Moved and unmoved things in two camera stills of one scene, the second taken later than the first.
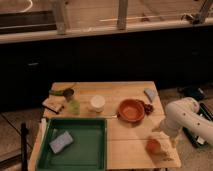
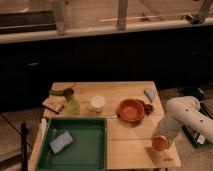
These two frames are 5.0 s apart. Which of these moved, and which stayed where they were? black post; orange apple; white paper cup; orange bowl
Moved: orange apple
Stayed: black post; white paper cup; orange bowl
